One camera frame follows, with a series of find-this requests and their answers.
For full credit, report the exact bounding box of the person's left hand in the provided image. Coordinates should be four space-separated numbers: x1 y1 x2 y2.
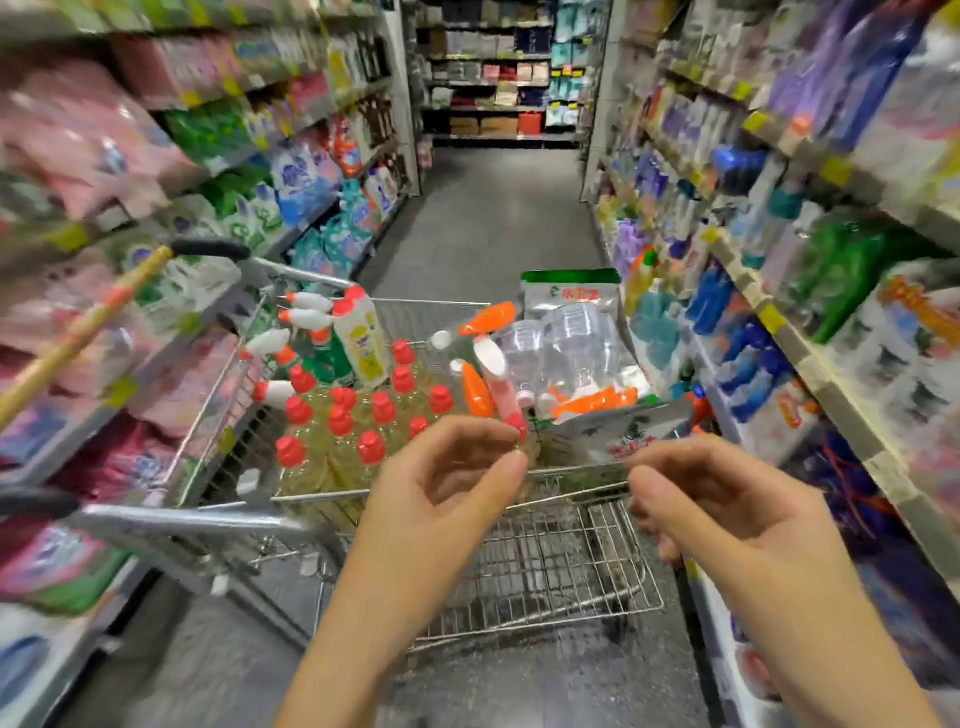
352 415 531 602

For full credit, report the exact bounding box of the person's right hand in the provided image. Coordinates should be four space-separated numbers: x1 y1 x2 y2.
627 435 849 632

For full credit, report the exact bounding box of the cluster of yellow red-capped bottles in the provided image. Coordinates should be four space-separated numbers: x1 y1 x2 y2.
270 337 459 500

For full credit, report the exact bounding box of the orange white spray bottle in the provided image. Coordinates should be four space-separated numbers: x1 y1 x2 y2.
448 357 498 420

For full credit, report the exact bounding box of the large green white cleaner pouch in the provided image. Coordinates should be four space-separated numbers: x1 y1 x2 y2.
519 268 626 320
537 393 696 470

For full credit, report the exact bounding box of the white red-capped cleaner bottle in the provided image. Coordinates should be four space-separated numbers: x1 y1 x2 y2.
331 283 393 389

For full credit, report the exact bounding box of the cluster of blue cleaner bottles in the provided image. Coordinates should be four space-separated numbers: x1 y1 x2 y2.
687 267 819 437

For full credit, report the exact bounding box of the cluster of teal cleaner bottles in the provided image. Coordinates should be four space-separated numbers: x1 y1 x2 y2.
627 247 692 395

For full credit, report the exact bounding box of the cluster of green cleaner bottles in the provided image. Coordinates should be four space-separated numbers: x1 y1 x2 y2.
787 210 954 347

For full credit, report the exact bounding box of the row of teal blue pouches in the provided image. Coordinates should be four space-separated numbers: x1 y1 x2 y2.
270 127 407 279

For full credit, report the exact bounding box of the row of purple cleaner bottles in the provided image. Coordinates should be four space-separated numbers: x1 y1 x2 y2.
607 210 662 279

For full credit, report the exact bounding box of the row of green white pouches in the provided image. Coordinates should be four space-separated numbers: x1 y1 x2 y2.
112 97 302 339

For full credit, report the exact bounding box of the stack of pink detergent pouches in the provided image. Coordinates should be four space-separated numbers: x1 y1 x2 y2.
0 60 242 609

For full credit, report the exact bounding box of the person's right forearm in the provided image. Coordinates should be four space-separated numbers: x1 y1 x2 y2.
735 555 939 728

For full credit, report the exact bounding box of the grey shopping cart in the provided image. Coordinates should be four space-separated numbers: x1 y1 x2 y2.
0 237 702 650

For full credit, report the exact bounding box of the store shelving with refill pouches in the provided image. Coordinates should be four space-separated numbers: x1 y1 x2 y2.
0 0 422 728

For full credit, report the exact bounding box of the distant store shelving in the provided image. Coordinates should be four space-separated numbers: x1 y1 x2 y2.
417 0 602 152

